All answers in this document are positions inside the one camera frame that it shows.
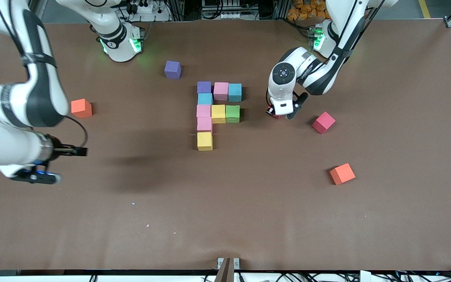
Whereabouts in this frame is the green foam block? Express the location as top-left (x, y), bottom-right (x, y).
top-left (225, 105), bottom-right (241, 123)

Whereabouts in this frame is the white power strip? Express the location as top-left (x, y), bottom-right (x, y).
top-left (126, 0), bottom-right (171, 22)

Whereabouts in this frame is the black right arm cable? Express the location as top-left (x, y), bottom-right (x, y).
top-left (62, 114), bottom-right (89, 149)

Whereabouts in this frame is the orange mesh bag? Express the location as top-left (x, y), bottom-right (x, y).
top-left (287, 0), bottom-right (330, 21)

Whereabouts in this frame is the orange foam block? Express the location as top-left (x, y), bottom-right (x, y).
top-left (330, 163), bottom-right (356, 186)
top-left (71, 98), bottom-right (93, 119)

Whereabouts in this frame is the yellow foam block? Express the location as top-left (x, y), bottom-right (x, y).
top-left (197, 132), bottom-right (213, 151)
top-left (211, 104), bottom-right (226, 124)

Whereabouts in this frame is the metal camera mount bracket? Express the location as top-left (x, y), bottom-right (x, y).
top-left (217, 257), bottom-right (240, 282)

